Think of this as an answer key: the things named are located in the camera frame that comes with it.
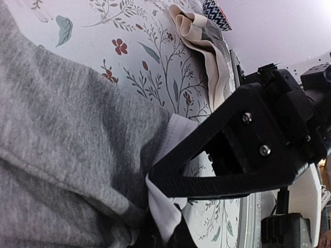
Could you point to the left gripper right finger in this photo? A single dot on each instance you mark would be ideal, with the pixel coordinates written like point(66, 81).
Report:
point(181, 238)

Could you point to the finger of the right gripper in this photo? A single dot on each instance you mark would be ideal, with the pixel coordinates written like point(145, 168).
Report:
point(249, 152)

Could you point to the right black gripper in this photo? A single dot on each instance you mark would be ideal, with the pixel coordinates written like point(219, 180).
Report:
point(302, 109)

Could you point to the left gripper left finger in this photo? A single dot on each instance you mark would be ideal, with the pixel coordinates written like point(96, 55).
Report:
point(149, 238)

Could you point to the grey boxer briefs white trim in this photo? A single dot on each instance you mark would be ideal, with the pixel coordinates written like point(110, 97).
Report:
point(76, 152)

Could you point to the taupe underwear cream waistband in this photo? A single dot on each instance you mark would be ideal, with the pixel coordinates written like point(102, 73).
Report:
point(202, 35)

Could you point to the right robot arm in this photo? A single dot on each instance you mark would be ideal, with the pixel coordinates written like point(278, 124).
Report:
point(263, 137)

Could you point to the red patterned bowl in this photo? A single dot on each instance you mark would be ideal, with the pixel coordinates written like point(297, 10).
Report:
point(214, 12)

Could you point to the floral tablecloth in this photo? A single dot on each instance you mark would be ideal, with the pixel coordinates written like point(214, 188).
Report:
point(132, 43)

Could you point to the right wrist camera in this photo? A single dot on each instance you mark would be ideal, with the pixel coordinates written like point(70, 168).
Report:
point(304, 225)

